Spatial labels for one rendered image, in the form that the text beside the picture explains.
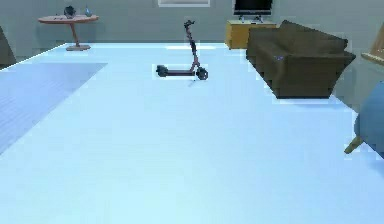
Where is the dark grey-brown furniture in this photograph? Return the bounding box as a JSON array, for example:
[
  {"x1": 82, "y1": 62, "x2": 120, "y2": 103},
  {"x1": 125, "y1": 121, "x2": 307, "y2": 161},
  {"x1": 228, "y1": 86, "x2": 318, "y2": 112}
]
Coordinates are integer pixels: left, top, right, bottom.
[{"x1": 0, "y1": 25, "x2": 17, "y2": 68}]

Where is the tan wooden chair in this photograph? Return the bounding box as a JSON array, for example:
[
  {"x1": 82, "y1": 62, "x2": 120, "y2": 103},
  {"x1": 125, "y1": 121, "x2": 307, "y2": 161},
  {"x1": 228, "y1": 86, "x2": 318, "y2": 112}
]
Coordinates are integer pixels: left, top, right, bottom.
[{"x1": 361, "y1": 22, "x2": 384, "y2": 66}]

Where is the red kick scooter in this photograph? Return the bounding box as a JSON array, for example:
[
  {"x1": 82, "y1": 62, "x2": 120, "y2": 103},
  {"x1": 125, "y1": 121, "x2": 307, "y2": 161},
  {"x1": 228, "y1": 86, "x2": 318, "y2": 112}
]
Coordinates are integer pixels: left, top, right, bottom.
[{"x1": 155, "y1": 19, "x2": 210, "y2": 81}]

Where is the white framed window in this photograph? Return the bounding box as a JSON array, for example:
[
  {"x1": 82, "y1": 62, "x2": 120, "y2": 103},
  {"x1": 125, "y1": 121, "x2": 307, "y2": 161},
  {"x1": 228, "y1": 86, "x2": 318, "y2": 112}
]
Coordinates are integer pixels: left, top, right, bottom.
[{"x1": 157, "y1": 0, "x2": 212, "y2": 8}]

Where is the black object on table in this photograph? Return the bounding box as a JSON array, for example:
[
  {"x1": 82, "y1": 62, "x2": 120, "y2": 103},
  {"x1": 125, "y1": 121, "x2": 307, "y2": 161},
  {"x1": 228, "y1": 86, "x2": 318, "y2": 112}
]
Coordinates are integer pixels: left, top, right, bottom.
[{"x1": 63, "y1": 5, "x2": 77, "y2": 19}]

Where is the yellow television cabinet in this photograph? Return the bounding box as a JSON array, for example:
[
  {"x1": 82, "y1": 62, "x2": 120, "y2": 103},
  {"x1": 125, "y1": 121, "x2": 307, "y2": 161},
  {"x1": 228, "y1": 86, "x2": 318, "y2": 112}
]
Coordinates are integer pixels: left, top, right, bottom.
[{"x1": 224, "y1": 19, "x2": 278, "y2": 50}]

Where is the blue armchair with wooden legs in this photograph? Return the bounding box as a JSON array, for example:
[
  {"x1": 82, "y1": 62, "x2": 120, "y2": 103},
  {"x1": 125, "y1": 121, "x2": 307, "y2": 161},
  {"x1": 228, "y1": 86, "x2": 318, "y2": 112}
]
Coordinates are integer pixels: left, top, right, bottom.
[{"x1": 343, "y1": 80, "x2": 384, "y2": 160}]

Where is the black television set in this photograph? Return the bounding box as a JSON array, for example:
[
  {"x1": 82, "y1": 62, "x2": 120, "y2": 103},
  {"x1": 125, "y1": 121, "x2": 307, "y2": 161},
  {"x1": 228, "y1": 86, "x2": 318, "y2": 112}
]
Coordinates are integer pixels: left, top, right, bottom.
[{"x1": 232, "y1": 0, "x2": 274, "y2": 24}]

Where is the brown sofa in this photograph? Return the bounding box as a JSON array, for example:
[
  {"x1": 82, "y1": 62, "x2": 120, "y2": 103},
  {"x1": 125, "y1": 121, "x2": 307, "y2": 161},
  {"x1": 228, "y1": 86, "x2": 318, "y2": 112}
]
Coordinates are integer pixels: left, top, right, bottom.
[{"x1": 245, "y1": 19, "x2": 357, "y2": 100}]

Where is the round orange side table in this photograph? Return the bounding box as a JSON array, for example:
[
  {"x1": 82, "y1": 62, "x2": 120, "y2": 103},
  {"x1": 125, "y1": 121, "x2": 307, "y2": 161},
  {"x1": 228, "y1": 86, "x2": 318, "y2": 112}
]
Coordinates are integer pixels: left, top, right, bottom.
[{"x1": 37, "y1": 14, "x2": 100, "y2": 52}]

